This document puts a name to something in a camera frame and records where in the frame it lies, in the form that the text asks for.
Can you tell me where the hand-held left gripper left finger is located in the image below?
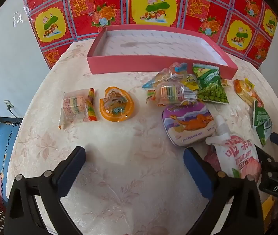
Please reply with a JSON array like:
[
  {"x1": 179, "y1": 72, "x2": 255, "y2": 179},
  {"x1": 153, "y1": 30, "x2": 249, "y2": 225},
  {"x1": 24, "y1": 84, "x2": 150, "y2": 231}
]
[{"x1": 5, "y1": 146, "x2": 87, "y2": 235}]

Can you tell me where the black power cable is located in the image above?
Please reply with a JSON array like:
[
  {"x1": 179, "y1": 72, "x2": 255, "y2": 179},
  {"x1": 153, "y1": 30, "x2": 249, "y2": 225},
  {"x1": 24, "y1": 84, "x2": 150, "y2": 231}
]
[{"x1": 8, "y1": 106, "x2": 23, "y2": 122}]

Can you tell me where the pink cardboard box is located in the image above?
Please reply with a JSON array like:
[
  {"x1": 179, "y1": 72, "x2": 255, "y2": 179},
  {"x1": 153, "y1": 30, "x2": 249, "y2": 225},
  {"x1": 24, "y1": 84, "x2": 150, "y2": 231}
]
[{"x1": 87, "y1": 25, "x2": 238, "y2": 80}]

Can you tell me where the pale floral tablecloth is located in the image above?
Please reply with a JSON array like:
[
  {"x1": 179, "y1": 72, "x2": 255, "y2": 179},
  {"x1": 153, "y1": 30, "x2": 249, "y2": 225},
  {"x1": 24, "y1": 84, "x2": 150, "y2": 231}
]
[{"x1": 5, "y1": 39, "x2": 278, "y2": 235}]

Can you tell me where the colourful foam floor mat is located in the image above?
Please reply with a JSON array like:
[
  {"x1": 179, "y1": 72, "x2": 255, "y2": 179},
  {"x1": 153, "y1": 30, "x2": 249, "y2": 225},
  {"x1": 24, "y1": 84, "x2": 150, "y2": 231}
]
[{"x1": 0, "y1": 117, "x2": 23, "y2": 201}]

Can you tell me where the red floral printed cloth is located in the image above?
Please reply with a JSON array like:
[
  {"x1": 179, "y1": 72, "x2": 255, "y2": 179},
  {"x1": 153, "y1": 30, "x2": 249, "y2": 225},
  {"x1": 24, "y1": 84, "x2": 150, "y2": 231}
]
[{"x1": 23, "y1": 0, "x2": 278, "y2": 69}]

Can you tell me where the long orange snack packet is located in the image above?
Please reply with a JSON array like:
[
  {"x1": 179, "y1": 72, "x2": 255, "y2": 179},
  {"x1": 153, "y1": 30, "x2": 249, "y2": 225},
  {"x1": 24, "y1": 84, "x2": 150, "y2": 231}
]
[{"x1": 233, "y1": 78, "x2": 264, "y2": 107}]

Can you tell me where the small green white packet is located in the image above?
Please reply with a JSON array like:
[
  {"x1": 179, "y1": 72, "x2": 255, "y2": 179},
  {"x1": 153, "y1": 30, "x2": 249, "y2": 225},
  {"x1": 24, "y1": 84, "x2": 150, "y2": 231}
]
[{"x1": 252, "y1": 100, "x2": 273, "y2": 147}]

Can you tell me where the purple cartoon tin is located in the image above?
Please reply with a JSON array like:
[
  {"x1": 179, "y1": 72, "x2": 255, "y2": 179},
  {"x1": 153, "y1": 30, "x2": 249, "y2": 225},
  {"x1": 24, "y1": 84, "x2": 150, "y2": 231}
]
[{"x1": 162, "y1": 102, "x2": 215, "y2": 147}]

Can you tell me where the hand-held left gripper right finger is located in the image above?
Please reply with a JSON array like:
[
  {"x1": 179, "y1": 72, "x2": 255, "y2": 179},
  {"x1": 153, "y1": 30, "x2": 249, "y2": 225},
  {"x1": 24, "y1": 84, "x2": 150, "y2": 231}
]
[{"x1": 183, "y1": 147, "x2": 265, "y2": 235}]

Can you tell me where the rainbow candy clear packet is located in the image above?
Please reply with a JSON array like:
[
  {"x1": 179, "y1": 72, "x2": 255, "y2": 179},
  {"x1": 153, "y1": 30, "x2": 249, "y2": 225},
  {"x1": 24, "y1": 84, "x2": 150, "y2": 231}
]
[
  {"x1": 146, "y1": 83, "x2": 198, "y2": 107},
  {"x1": 59, "y1": 88, "x2": 98, "y2": 130}
]

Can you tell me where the green pea snack packet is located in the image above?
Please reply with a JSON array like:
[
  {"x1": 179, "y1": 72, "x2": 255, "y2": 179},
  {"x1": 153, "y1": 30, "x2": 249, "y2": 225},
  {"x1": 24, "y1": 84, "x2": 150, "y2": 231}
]
[{"x1": 192, "y1": 63, "x2": 229, "y2": 104}]

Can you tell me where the yellow plastic object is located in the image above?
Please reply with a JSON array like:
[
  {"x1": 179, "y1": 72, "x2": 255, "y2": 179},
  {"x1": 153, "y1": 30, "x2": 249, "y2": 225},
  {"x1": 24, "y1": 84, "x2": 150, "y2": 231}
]
[{"x1": 263, "y1": 196, "x2": 276, "y2": 219}]

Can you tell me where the yellow candy packet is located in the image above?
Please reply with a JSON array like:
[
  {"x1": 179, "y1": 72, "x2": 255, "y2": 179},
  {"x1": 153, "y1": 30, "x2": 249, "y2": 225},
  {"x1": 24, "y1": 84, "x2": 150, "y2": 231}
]
[{"x1": 182, "y1": 73, "x2": 199, "y2": 90}]

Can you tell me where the white peach drink pouch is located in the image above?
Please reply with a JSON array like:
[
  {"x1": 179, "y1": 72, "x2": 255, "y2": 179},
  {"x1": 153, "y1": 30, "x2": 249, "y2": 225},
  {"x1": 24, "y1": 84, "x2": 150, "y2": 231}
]
[{"x1": 204, "y1": 115, "x2": 263, "y2": 184}]

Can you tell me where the orange jelly cup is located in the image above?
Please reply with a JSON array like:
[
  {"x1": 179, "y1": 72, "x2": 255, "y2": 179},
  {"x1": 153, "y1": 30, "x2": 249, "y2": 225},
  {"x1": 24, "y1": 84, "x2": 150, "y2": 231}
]
[{"x1": 99, "y1": 86, "x2": 137, "y2": 123}]

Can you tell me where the blue-edged gummy packet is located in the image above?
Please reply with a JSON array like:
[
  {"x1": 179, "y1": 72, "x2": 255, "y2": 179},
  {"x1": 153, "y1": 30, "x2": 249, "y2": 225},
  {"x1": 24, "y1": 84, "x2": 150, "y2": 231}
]
[{"x1": 142, "y1": 62, "x2": 189, "y2": 89}]

